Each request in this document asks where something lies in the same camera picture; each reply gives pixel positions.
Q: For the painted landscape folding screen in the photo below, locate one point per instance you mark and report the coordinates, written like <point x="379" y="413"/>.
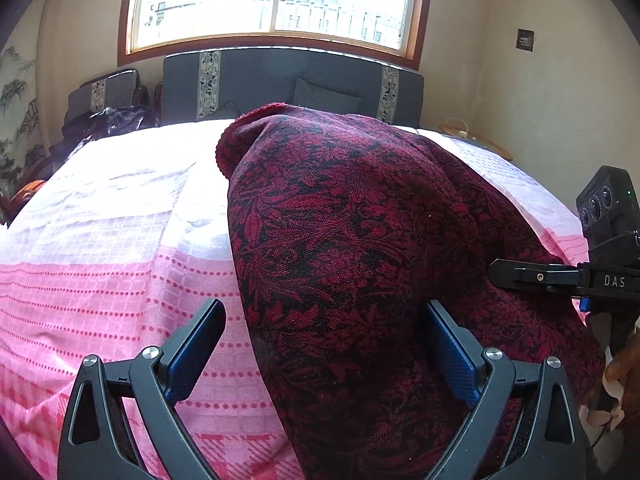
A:
<point x="21" y="140"/>

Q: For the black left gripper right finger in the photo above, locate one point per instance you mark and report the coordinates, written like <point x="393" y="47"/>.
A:
<point x="486" y="380"/>

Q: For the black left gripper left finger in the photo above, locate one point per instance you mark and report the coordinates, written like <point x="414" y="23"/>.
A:
<point x="161" y="376"/>

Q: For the dark red floral garment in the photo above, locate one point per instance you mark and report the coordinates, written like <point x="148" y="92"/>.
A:
<point x="342" y="229"/>

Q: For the dark glossy bag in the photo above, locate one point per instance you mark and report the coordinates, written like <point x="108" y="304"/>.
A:
<point x="93" y="126"/>

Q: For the dark grey square pillow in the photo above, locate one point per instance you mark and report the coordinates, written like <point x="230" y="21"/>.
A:
<point x="318" y="98"/>

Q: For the dark wall switch plate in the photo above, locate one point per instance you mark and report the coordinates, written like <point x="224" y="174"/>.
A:
<point x="525" y="40"/>

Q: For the wooden framed bedroom window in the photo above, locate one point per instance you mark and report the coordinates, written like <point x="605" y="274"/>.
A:
<point x="390" y="31"/>

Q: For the pink checked bed sheet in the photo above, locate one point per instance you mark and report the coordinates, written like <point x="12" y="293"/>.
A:
<point x="122" y="246"/>

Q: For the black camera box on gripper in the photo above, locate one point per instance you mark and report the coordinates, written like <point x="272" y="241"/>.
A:
<point x="609" y="211"/>

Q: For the dark grey upholstered headboard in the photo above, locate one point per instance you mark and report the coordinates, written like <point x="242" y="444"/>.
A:
<point x="202" y="85"/>

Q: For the person's right hand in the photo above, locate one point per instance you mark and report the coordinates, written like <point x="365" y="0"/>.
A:
<point x="621" y="381"/>

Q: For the round wooden bedside table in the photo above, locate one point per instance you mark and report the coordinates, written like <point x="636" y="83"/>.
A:
<point x="476" y="140"/>

